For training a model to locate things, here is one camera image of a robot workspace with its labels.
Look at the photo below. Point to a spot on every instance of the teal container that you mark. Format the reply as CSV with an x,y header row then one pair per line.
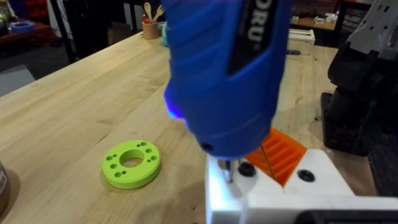
x,y
164,34

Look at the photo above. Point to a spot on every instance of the white orange left gripper right finger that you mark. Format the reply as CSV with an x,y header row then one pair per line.
x,y
320,177

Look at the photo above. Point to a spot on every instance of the small dark flat tool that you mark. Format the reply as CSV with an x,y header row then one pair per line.
x,y
293,52

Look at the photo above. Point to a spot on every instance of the white orange left gripper left finger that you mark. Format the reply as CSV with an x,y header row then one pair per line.
x,y
224,199

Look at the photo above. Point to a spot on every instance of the green disc with holes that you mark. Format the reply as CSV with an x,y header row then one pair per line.
x,y
132,165

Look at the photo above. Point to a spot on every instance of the dark wooden side table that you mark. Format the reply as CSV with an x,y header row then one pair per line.
x,y
25,35

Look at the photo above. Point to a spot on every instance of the wooden spoon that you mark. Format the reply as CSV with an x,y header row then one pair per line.
x,y
148,11

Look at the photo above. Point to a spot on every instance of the white box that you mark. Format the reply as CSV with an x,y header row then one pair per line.
x,y
301,40

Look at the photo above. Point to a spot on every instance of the blue electric screwdriver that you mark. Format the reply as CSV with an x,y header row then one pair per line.
x,y
224,77

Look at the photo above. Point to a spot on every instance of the wooden utensil cup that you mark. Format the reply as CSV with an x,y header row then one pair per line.
x,y
150,30

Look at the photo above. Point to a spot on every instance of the wooden fork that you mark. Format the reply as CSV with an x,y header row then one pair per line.
x,y
158,13

